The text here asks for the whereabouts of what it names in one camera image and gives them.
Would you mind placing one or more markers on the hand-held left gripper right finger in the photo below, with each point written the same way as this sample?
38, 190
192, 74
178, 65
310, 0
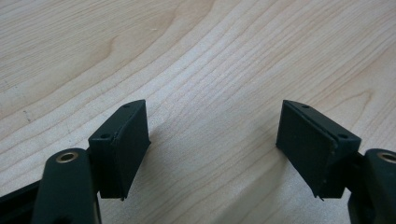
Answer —
311, 146

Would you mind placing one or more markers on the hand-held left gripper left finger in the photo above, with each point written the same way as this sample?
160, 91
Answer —
124, 149

